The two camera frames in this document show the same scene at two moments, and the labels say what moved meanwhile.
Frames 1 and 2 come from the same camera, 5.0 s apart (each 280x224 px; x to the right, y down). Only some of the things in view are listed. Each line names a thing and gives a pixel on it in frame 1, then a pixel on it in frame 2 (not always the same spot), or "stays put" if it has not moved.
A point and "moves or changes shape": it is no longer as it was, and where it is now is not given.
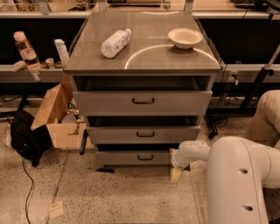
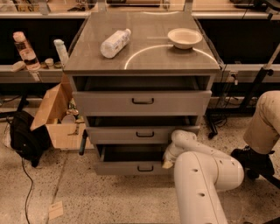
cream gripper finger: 175,175 → 167,164
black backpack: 31,143 stays put
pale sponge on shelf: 19,66 stays put
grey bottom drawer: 133,157 moves or changes shape
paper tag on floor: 56,210 stays put
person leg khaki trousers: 265,123 stays put
